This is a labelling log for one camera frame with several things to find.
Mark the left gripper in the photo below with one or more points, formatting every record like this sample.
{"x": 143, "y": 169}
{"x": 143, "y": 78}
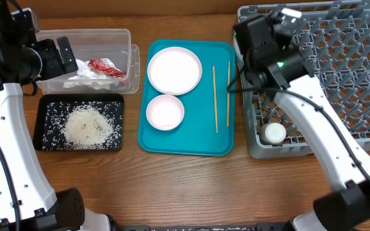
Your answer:
{"x": 49, "y": 49}

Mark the white napkin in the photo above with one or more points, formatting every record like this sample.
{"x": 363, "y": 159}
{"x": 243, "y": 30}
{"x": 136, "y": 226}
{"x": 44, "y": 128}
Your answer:
{"x": 89, "y": 77}

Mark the red snack wrapper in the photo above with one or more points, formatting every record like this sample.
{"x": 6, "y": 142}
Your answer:
{"x": 104, "y": 67}

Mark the pile of white rice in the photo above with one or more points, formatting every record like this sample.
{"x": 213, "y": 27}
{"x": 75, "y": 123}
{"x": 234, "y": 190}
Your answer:
{"x": 82, "y": 125}

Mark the large white plate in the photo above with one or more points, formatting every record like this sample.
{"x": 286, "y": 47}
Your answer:
{"x": 174, "y": 70}

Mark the small white rice bowl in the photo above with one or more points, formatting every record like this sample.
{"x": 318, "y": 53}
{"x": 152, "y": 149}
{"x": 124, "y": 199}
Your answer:
{"x": 165, "y": 112}

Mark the white paper cup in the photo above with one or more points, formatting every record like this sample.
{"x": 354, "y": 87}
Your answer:
{"x": 272, "y": 133}

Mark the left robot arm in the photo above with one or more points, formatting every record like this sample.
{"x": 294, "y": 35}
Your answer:
{"x": 27, "y": 200}

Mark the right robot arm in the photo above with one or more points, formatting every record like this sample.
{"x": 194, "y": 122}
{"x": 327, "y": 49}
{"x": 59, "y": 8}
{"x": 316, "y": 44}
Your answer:
{"x": 273, "y": 64}

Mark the grey dishwasher rack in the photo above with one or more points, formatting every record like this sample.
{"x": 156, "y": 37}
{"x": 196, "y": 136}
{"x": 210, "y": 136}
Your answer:
{"x": 335, "y": 37}

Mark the clear plastic bin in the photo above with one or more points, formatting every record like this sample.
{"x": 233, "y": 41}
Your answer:
{"x": 87, "y": 44}

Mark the black plastic tray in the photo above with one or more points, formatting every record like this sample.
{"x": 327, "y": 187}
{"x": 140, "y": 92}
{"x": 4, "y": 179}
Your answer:
{"x": 66, "y": 97}

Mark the left wooden chopstick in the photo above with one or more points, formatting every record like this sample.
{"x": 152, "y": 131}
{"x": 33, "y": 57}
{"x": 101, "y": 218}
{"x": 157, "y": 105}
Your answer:
{"x": 215, "y": 98}

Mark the wooden chopstick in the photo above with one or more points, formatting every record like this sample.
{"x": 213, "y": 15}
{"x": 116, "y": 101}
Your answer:
{"x": 215, "y": 98}
{"x": 228, "y": 94}

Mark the teal serving tray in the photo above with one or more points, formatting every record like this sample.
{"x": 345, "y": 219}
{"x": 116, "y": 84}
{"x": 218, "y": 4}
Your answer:
{"x": 196, "y": 135}

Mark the right wooden chopstick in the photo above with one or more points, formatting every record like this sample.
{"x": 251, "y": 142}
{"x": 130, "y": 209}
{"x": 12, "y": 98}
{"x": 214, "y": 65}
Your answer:
{"x": 228, "y": 94}

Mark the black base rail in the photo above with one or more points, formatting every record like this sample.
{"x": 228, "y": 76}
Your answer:
{"x": 277, "y": 226}

